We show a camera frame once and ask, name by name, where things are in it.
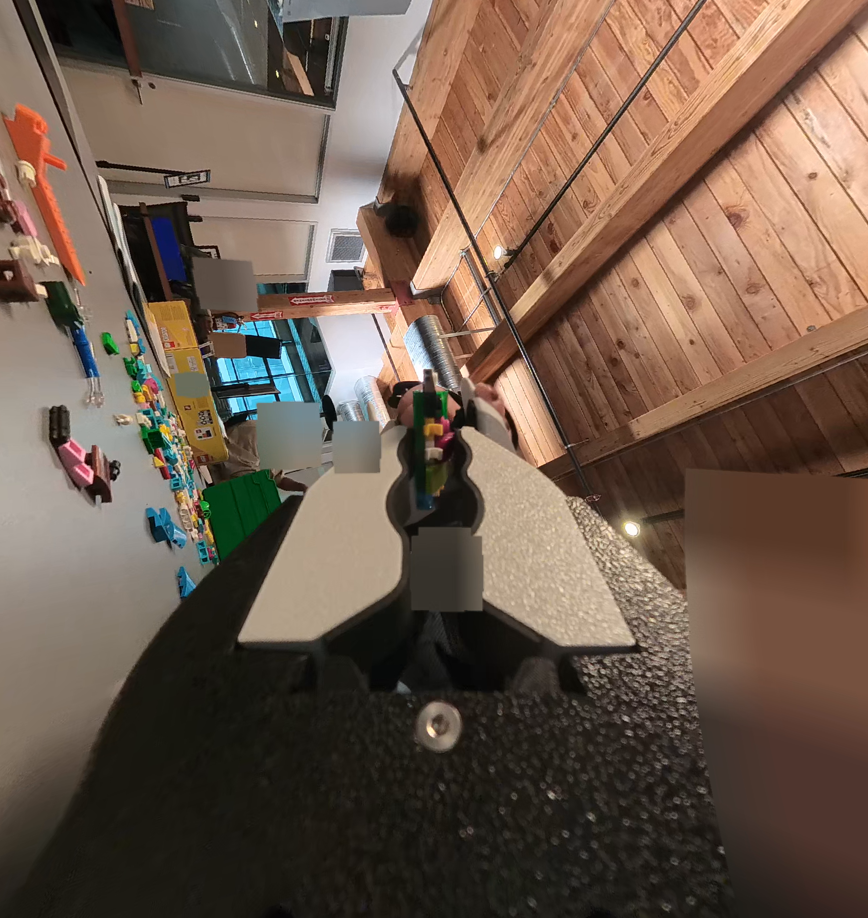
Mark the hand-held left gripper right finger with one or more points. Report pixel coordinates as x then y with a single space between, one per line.
549 566

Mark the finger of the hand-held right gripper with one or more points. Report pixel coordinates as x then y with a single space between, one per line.
490 423

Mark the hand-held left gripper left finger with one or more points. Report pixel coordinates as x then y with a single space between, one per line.
319 559

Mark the small multicolour lego assembly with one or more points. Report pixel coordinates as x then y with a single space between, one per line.
425 430

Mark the yellow lego box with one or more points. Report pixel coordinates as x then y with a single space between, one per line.
204 430

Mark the pile of small lego pieces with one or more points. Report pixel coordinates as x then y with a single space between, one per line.
161 430

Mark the brown curved lego piece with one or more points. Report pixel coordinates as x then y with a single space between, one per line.
100 482

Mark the pink lego plate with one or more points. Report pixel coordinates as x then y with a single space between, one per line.
75 459

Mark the transparent curved lego piece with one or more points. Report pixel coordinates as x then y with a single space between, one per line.
95 393

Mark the black lego piece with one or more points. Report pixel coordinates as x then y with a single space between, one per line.
59 423

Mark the small green lego piece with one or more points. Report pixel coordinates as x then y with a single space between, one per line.
109 343

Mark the blue lego rod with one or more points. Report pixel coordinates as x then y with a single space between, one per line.
84 351

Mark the dark green lego piece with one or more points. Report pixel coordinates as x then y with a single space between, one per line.
65 305

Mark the orange lego brick separator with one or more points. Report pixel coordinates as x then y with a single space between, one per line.
47 201

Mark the light pink lego brick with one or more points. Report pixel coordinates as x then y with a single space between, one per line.
24 217

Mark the person's right hand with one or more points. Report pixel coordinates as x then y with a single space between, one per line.
495 396

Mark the green baseplate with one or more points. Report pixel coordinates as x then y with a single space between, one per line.
240 505

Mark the black ceiling pipe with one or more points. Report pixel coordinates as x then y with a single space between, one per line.
495 287
606 127

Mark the wooden beam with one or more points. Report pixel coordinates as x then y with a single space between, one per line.
355 301

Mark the large exterior window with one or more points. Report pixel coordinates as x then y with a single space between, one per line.
276 366

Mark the black monitor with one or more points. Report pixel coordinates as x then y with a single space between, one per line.
262 346

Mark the black ceiling speaker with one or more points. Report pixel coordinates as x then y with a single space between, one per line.
399 219

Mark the blue panel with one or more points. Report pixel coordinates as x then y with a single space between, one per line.
165 237

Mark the dark wooden furniture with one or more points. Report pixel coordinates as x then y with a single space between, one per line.
140 244

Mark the white instruction booklet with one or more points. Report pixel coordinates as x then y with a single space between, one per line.
122 229

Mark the hanging door sign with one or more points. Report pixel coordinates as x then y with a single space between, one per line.
187 178

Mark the interior glass window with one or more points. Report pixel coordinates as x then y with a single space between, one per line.
212 43

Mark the silver spiral air duct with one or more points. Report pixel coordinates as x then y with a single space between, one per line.
434 348
348 412
373 398

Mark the black wall box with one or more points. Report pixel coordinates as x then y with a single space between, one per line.
348 278

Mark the wall vent grille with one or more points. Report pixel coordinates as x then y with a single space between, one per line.
346 246

